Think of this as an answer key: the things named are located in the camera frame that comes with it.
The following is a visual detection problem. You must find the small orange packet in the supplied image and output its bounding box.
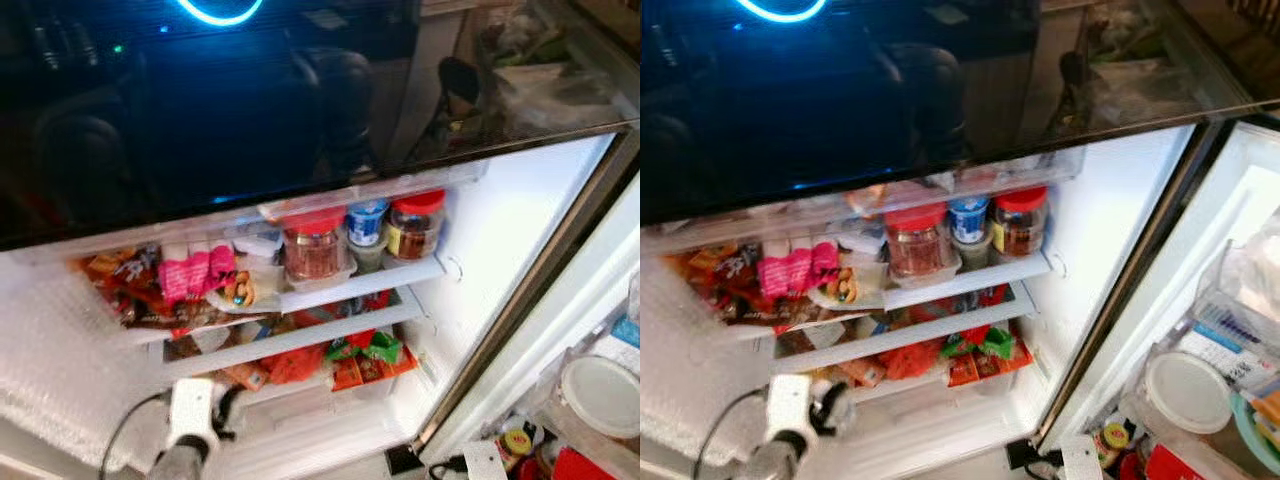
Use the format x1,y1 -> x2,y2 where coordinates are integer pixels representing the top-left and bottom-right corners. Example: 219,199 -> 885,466
220,362 -> 269,393
835,357 -> 886,389

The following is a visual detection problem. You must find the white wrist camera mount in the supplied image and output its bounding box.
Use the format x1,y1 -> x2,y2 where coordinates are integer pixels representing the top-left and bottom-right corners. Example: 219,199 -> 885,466
168,378 -> 216,451
765,375 -> 816,446
462,440 -> 509,480
1060,435 -> 1103,480

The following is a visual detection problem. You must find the white fridge cabinet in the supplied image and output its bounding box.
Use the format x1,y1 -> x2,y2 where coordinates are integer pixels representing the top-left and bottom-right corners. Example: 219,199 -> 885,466
640,122 -> 1226,480
0,130 -> 641,480

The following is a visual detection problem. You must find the red plastic bag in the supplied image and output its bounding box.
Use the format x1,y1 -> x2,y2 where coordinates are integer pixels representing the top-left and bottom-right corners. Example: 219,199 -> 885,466
262,343 -> 326,386
880,340 -> 941,381

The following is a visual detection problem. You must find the red lid jar yellow label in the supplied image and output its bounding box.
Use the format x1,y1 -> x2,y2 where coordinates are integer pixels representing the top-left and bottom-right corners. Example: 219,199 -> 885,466
990,186 -> 1051,258
385,190 -> 448,261

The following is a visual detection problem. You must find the pink snack package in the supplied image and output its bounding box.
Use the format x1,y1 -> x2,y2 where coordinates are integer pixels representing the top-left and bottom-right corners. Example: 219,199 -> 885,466
757,242 -> 841,301
157,245 -> 239,304

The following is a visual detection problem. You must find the clear plastic bag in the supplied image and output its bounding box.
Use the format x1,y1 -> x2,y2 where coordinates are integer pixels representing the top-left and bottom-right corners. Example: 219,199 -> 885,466
1215,215 -> 1280,321

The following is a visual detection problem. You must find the white round lid container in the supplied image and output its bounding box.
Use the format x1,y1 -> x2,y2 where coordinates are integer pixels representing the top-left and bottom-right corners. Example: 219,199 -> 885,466
558,353 -> 641,441
1143,350 -> 1234,436

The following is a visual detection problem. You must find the glass fridge shelf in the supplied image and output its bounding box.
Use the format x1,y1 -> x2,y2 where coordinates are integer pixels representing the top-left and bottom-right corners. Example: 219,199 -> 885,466
720,250 -> 1053,341
100,255 -> 446,346
160,288 -> 426,381
770,283 -> 1036,376

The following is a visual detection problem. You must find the open white fridge door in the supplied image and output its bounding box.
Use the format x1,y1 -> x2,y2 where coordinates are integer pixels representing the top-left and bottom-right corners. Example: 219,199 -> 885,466
1040,120 -> 1280,480
420,170 -> 641,480

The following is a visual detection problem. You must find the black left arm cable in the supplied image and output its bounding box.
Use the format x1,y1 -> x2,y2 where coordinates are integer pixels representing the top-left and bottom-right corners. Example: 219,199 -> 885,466
100,392 -> 171,480
693,388 -> 769,480

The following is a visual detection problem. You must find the blue lid cup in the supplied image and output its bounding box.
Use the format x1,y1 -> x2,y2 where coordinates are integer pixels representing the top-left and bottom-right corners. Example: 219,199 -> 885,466
345,198 -> 391,249
947,195 -> 993,246

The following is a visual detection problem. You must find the black glass upper fridge door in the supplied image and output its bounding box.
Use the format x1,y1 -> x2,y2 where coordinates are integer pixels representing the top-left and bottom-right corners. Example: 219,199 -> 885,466
0,0 -> 641,251
640,0 -> 1280,226

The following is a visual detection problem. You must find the green snack packet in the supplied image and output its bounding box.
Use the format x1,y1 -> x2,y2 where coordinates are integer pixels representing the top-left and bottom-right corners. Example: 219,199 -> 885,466
325,330 -> 403,366
940,327 -> 1016,361

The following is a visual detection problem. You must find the teal bowl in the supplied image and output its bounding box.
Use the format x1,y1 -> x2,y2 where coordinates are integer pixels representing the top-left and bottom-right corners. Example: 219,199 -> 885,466
1230,390 -> 1280,476

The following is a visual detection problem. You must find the small yellow cap bottle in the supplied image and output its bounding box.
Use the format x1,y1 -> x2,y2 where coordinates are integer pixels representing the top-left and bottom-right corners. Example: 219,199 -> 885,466
1095,420 -> 1133,466
500,425 -> 536,471

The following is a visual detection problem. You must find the brown orange snack packet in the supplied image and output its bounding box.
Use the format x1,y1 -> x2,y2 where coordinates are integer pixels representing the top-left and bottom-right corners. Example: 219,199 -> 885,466
665,243 -> 766,326
75,245 -> 166,331

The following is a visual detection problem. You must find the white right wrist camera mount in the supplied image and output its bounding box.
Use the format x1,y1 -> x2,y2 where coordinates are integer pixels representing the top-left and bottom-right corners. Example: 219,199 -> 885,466
1060,435 -> 1103,480
462,440 -> 509,480

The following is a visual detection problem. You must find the large red lid jar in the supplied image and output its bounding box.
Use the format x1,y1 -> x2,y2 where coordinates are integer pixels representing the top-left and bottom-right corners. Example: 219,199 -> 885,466
885,203 -> 951,279
282,208 -> 348,283

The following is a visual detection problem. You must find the blue white carton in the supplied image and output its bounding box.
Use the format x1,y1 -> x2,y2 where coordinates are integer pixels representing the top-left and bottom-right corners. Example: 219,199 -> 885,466
612,315 -> 641,376
1180,300 -> 1276,391

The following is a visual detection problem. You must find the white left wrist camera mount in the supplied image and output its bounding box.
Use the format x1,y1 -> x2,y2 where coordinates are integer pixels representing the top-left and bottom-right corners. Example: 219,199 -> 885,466
168,378 -> 216,451
765,375 -> 816,446

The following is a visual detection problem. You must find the red box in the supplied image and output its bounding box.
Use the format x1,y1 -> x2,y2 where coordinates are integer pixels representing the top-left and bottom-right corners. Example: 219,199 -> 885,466
550,445 -> 616,480
1145,443 -> 1206,480

